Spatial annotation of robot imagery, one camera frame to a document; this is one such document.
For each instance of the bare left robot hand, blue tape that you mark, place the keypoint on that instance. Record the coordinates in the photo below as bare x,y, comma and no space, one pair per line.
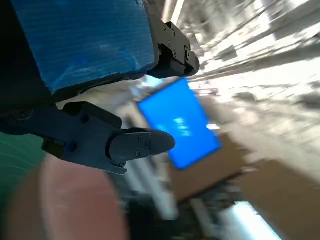
82,37

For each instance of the pink bowl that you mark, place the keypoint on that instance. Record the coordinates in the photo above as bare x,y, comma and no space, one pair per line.
70,205

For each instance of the blue screen monitor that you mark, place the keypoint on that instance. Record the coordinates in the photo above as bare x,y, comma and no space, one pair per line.
180,110

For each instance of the green cutting mat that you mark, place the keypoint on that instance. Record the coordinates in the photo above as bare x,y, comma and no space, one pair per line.
15,155

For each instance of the brown cardboard box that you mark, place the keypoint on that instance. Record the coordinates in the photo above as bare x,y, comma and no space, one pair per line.
275,195

